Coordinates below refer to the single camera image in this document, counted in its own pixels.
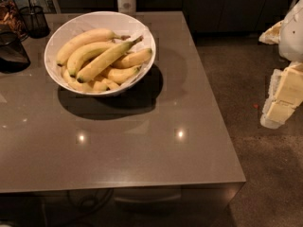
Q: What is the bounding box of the bottom yellow banana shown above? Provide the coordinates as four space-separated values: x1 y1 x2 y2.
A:
61 66 119 94

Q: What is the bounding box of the long front yellow banana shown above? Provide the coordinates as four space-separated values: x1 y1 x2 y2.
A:
76 36 143 83

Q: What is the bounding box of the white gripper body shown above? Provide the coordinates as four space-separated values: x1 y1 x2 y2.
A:
278 0 303 62

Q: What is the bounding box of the white bowl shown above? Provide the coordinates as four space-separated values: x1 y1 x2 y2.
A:
45 11 156 96

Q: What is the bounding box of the lower middle yellow banana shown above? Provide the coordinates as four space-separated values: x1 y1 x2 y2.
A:
101 65 141 84

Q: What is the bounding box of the right yellow banana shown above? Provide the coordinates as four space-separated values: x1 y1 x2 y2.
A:
112 48 152 69

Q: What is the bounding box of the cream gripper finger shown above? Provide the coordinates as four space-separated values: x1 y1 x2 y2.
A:
258 21 283 44
260 61 303 130

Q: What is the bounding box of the top yellow banana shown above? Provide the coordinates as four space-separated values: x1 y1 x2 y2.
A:
56 28 130 66

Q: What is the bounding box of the black mesh pen cup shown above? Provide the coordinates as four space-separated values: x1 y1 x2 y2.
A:
20 6 50 39

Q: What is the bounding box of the dark glass vessel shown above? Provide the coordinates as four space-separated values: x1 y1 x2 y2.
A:
0 31 30 73

